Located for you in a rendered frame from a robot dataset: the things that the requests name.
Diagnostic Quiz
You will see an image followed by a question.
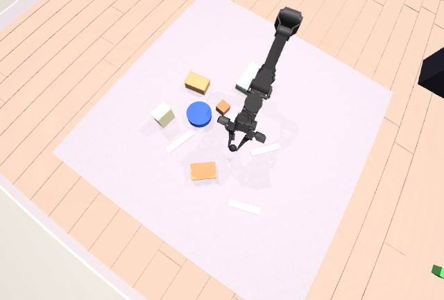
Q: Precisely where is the white flat bar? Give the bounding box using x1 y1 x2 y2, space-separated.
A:
165 130 194 153
228 198 261 215
250 143 281 156

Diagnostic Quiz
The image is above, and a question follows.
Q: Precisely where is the glass french press with black knob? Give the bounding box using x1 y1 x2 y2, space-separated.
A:
223 133 241 159

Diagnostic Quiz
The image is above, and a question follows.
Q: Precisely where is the blue short cylinder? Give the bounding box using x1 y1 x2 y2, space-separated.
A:
187 101 212 128

